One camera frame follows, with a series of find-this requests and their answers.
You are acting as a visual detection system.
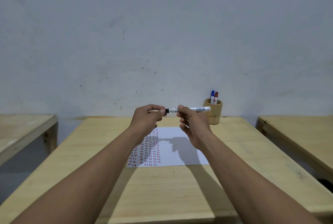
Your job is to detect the bamboo pen holder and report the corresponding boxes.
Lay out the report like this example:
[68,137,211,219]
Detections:
[203,98,223,125]

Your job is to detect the person's left hand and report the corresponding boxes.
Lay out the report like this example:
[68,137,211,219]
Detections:
[129,104,167,146]

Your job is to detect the person's right hand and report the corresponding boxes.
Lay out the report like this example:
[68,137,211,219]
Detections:
[177,105,213,151]

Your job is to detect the person's left forearm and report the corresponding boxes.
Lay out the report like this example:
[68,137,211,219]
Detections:
[10,127,146,224]

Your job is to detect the white marker pen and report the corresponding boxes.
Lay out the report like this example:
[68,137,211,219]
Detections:
[169,106,211,113]

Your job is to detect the wooden side table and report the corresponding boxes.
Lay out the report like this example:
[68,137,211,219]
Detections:
[256,115,333,184]
[0,114,58,167]

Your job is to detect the person's right forearm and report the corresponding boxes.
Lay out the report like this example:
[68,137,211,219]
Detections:
[197,131,323,224]

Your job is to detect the white paper with dashes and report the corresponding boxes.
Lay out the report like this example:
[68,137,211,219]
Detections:
[127,127,209,168]

